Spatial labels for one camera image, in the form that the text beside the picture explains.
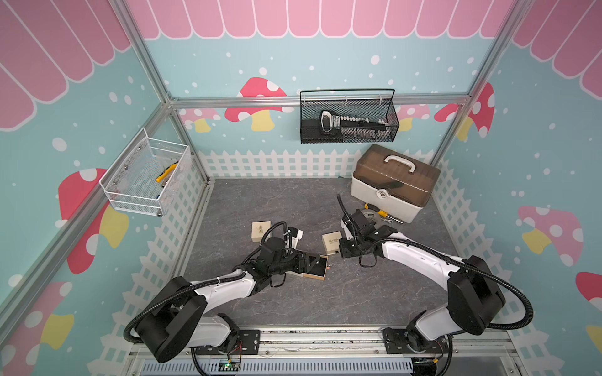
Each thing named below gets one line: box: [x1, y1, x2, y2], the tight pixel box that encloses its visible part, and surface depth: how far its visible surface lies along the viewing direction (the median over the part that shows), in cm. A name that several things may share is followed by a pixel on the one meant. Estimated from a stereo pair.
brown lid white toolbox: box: [350, 143, 441, 224], surface depth 99 cm
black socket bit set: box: [319, 109, 392, 139], surface depth 91 cm
